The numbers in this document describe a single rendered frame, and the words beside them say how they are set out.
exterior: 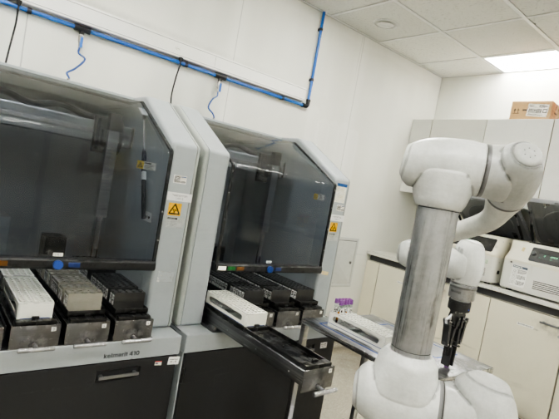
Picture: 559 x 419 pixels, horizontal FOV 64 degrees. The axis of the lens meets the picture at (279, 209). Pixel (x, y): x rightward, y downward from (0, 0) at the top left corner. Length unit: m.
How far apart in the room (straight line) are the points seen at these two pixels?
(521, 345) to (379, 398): 2.47
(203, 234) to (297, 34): 2.10
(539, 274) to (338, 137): 1.78
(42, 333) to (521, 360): 3.00
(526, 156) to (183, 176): 1.13
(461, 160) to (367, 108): 2.93
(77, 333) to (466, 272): 1.29
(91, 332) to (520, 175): 1.32
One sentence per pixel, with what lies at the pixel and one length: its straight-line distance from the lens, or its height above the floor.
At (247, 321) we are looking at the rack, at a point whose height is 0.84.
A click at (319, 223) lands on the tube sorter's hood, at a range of 2.14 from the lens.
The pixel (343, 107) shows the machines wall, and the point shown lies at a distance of 3.81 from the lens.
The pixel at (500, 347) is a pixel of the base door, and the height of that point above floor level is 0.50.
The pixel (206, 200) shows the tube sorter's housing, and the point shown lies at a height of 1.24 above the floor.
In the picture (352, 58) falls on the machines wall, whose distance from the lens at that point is 3.91.
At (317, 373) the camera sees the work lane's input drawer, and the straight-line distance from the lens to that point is 1.49.
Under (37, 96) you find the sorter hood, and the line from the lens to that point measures 1.71.
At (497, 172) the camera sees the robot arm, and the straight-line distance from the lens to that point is 1.16.
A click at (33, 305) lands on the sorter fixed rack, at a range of 1.58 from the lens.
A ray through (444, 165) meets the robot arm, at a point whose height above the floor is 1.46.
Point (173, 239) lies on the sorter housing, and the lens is 1.73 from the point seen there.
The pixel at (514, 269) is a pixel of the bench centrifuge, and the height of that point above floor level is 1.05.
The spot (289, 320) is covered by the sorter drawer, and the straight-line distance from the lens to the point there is 2.05.
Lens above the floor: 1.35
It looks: 3 degrees down
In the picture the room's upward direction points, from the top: 10 degrees clockwise
